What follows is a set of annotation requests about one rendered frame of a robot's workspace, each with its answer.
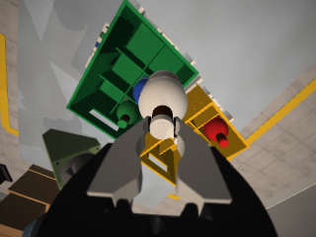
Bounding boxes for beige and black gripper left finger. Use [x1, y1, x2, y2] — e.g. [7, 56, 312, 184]
[36, 116, 151, 237]

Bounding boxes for beige paper pick list strip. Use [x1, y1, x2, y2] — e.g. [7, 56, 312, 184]
[86, 23, 109, 68]

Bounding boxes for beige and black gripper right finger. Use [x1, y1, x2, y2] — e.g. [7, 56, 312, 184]
[174, 117, 278, 237]

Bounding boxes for white bottle with grey label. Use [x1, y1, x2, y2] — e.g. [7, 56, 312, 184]
[138, 70, 188, 139]

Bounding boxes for blue bottle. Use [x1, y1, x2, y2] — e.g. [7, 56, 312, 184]
[133, 75, 149, 104]

